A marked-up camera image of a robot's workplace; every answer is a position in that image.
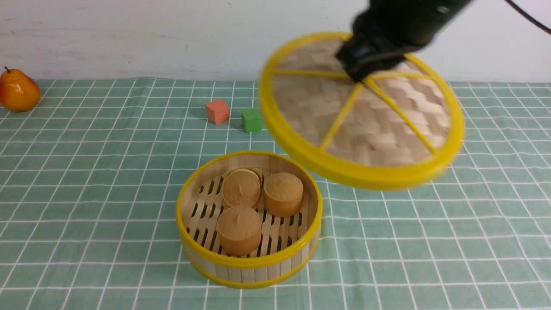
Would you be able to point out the brown bun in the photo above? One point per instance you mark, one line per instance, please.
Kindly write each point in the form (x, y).
(241, 188)
(239, 231)
(283, 194)

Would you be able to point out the back left brown bun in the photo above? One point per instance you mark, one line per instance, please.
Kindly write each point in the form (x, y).
(241, 188)

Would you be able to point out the yellow woven steamer lid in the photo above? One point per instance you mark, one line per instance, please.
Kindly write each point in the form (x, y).
(397, 129)

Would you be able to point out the green cube block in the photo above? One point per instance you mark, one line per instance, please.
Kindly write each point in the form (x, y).
(251, 120)

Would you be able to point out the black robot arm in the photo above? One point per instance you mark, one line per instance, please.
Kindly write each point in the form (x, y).
(414, 21)

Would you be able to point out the back right brown bun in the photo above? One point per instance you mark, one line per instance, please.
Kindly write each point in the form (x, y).
(283, 194)

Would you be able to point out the front brown bun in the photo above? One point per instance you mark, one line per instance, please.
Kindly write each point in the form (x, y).
(239, 231)

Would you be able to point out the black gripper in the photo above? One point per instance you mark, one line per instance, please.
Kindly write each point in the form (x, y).
(364, 53)

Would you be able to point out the yellow bamboo steamer basket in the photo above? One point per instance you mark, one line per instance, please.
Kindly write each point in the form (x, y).
(287, 244)

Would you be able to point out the orange yellow toy pear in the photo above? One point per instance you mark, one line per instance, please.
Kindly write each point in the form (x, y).
(18, 92)

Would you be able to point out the orange cube block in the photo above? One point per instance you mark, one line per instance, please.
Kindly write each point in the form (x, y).
(217, 111)

